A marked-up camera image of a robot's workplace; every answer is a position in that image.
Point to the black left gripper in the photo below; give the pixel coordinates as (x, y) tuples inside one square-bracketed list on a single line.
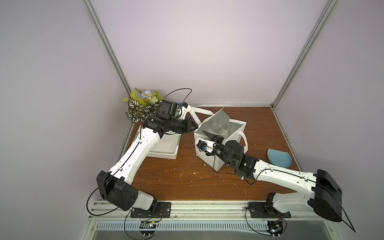
[(186, 122)]

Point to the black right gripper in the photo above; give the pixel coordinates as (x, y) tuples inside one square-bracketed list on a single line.
[(214, 144)]

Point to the white insulated delivery bag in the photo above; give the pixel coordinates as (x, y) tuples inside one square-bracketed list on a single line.
[(218, 124)]

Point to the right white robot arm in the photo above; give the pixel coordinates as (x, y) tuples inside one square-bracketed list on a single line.
[(319, 190)]

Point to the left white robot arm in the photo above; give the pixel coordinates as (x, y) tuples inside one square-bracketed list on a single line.
[(115, 186)]

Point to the white perforated plastic basket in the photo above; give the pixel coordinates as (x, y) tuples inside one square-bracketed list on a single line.
[(166, 148)]

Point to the artificial plant with striped leaves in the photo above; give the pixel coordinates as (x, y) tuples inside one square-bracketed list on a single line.
[(142, 104)]

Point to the teal dustpan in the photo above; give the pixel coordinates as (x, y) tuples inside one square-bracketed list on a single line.
[(279, 158)]

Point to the left circuit board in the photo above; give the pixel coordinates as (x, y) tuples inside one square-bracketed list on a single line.
[(148, 229)]

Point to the circuit board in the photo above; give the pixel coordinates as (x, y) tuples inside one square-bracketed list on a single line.
[(275, 228), (148, 229)]

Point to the right circuit board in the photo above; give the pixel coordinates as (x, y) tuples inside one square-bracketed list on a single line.
[(275, 228)]

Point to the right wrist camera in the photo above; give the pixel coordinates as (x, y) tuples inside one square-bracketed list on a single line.
[(208, 147)]

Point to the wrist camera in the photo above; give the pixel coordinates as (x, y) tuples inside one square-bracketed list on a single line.
[(185, 109), (208, 147)]

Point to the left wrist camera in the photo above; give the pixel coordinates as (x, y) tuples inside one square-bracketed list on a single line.
[(185, 109)]

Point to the aluminium mounting rail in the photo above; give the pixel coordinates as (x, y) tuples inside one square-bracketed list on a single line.
[(191, 216)]

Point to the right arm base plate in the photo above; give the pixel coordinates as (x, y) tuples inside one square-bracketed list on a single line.
[(261, 211)]

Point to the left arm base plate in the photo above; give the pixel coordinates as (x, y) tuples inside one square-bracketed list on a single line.
[(157, 210)]

